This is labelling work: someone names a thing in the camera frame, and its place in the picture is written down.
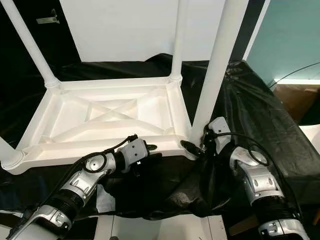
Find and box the black plastic cover sheet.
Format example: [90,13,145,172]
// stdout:
[0,52,320,221]

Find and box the dark wooden table leg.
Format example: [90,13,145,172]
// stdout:
[229,220,261,237]

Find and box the brown wooden furniture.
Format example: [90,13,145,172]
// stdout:
[275,84,320,123]

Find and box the white chair seat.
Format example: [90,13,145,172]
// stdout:
[300,122,320,146]

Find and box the dark vertical pillar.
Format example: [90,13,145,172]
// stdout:
[232,0,266,62]

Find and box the teal glass panel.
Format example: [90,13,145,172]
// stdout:
[247,0,320,83]

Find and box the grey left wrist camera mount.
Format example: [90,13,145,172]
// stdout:
[125,138,151,166]

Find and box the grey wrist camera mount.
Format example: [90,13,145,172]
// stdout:
[209,116,232,153]
[125,138,151,166]

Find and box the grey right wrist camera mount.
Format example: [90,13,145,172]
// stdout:
[209,116,232,153]

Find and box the thin black curved cable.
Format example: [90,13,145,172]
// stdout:
[270,62,320,90]

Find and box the silver door handle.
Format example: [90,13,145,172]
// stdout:
[36,8,61,25]

